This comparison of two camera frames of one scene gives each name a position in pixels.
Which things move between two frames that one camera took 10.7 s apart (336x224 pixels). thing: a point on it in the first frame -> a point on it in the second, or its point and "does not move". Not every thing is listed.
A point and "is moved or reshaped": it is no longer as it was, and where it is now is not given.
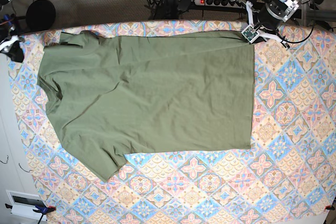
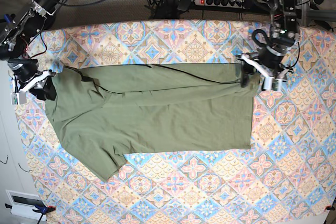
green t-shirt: x=109 y=97 is moved or reshaped
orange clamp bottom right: x=329 y=207 does not move
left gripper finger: x=16 y=52 -> x=44 y=89
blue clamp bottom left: x=41 y=210 does not move
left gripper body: x=5 y=45 -> x=28 y=78
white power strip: x=222 y=2 does not move
